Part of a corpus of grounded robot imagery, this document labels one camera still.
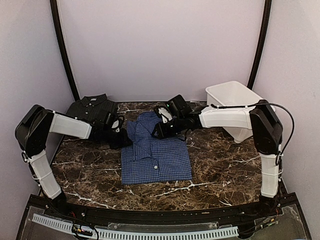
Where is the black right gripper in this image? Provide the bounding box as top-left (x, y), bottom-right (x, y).
top-left (151, 114), bottom-right (186, 139)

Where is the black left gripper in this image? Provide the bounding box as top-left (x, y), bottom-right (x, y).
top-left (102, 127), bottom-right (133, 150)

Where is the blue checked long sleeve shirt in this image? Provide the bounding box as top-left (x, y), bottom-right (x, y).
top-left (121, 111), bottom-right (193, 185)

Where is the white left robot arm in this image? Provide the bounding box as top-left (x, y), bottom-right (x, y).
top-left (14, 104), bottom-right (133, 218)

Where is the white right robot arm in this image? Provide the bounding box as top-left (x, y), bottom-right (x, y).
top-left (151, 94), bottom-right (294, 217)

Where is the black striped folded shirt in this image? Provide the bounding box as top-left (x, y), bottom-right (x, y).
top-left (66, 93), bottom-right (118, 124)

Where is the white plastic basket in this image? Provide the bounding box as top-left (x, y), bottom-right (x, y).
top-left (205, 81), bottom-right (262, 143)

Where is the black front table rail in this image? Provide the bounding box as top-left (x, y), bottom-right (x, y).
top-left (27, 194), bottom-right (298, 227)

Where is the white slotted cable duct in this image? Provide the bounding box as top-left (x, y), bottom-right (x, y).
top-left (31, 213), bottom-right (239, 240)

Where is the black left frame post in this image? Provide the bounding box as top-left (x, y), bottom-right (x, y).
top-left (49, 0), bottom-right (80, 101)

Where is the black frame post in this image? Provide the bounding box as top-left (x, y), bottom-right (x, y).
top-left (49, 0), bottom-right (80, 101)
top-left (246, 0), bottom-right (272, 90)

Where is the black right frame post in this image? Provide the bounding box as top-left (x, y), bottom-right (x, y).
top-left (246, 0), bottom-right (272, 90)

